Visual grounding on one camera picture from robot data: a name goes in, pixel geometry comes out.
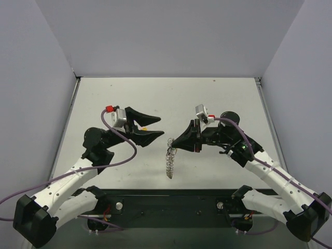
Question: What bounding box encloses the metal disc keyring holder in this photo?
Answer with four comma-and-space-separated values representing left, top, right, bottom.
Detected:
165, 138, 177, 179

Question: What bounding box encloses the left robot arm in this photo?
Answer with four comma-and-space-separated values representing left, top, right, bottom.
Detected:
12, 106, 164, 248

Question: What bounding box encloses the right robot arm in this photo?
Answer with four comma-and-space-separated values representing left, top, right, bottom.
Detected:
170, 111, 331, 242

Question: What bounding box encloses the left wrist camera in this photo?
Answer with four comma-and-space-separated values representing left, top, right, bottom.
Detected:
111, 108, 127, 130

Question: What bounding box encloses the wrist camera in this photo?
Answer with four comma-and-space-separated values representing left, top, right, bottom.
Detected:
195, 104, 209, 124
111, 108, 127, 130

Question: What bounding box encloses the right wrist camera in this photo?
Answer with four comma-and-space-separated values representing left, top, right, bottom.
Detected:
195, 104, 209, 124

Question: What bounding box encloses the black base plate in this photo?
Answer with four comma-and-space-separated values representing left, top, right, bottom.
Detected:
75, 188, 270, 234

